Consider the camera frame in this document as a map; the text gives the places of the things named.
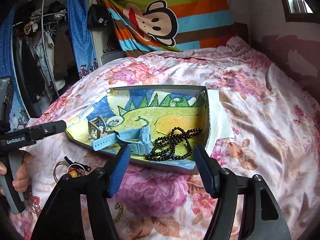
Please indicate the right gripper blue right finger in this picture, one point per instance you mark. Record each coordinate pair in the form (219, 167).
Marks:
(261, 218)

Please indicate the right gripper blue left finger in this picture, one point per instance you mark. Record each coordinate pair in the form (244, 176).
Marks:
(61, 216)

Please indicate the keyring with red charm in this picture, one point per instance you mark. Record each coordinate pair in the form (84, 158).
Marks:
(75, 169)

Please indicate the blue digital watch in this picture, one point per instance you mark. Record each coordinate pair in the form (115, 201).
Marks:
(138, 140)

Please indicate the person's left hand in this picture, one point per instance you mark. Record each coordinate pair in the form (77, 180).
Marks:
(20, 184)

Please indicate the blue dotted wardrobe curtain left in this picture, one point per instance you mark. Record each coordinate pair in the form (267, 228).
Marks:
(19, 116)

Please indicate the blue dotted wardrobe curtain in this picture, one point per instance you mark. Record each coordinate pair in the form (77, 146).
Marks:
(81, 37)
(19, 116)

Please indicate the white paper under tray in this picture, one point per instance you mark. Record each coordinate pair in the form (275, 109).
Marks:
(219, 125)

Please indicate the floral pink bed quilt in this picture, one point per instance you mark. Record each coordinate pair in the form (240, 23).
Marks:
(271, 128)

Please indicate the grey tray with drawing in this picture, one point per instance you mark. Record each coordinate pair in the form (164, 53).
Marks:
(161, 107)

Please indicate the hanging clothes in wardrobe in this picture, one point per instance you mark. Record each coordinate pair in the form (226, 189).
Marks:
(43, 55)

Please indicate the blue dotted wardrobe curtain right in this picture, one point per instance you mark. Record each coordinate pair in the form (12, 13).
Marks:
(81, 37)

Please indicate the black cap hanging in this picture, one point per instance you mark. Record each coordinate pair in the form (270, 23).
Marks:
(97, 16)

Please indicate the striped monkey blanket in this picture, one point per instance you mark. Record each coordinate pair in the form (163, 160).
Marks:
(144, 26)

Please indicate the barred window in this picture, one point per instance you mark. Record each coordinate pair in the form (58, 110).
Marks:
(299, 11)

